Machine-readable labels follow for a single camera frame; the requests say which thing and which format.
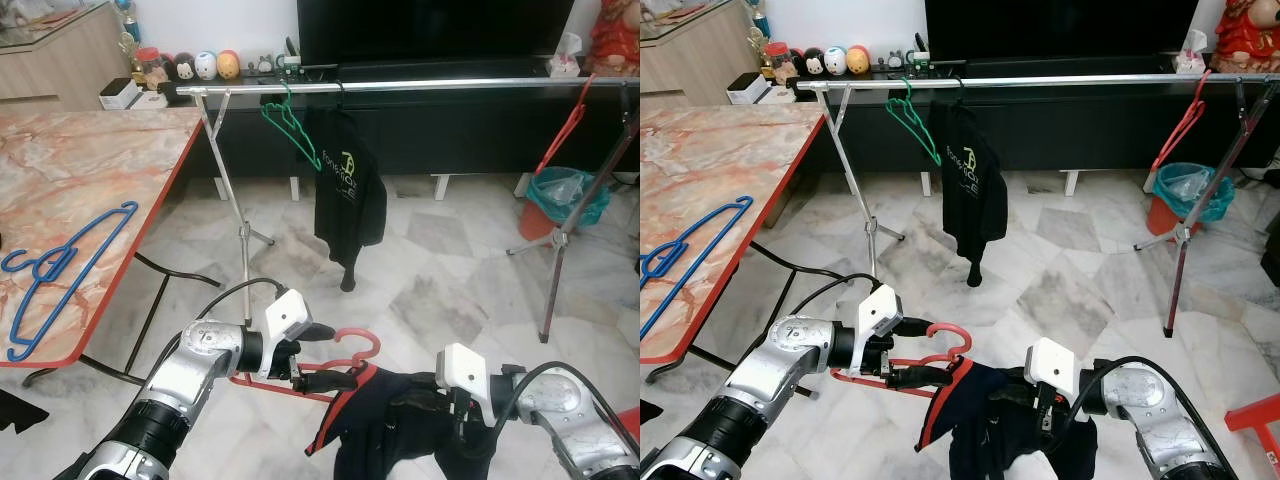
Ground red plastic hanger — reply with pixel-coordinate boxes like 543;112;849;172
535;73;597;176
230;328;382;403
830;321;974;401
1150;70;1212;171

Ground navy knit garment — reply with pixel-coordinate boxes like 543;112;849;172
305;364;493;480
915;358;1101;480

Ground black printed t-shirt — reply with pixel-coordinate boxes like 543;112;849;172
940;98;1009;288
305;100;389;293

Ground green plastic hanger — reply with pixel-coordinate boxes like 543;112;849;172
884;78;942;166
262;82;323;171

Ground blue plastic hanger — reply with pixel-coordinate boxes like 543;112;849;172
0;200;139;363
640;195;753;341

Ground black tv cabinet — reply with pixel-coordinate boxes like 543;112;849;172
100;62;641;201
728;58;1280;197

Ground red bin with teal bag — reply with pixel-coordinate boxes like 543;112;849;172
518;166;611;242
1145;161;1237;239

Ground silver clothes rack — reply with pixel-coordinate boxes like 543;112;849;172
175;75;641;346
795;70;1280;338

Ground white cardboard box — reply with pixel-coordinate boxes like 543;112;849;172
727;72;771;106
99;77;144;111

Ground red lidded jar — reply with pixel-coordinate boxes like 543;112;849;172
763;42;794;86
135;47;169;91

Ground black television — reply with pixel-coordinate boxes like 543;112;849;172
297;0;577;67
925;0;1200;63

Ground white tissue box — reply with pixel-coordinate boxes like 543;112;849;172
549;32;584;79
1174;27;1209;74

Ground red robed figurine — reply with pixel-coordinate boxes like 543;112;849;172
588;0;641;78
1212;0;1280;74

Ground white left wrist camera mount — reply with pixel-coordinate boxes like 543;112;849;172
860;284;907;377
262;289;310;379

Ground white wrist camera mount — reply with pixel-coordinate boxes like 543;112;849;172
860;284;907;377
437;342;489;413
262;289;310;379
1024;337;1080;409

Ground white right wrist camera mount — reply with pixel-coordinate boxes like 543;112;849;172
1024;337;1080;409
437;342;489;413

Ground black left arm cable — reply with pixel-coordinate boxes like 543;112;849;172
795;273;886;323
193;277;291;326

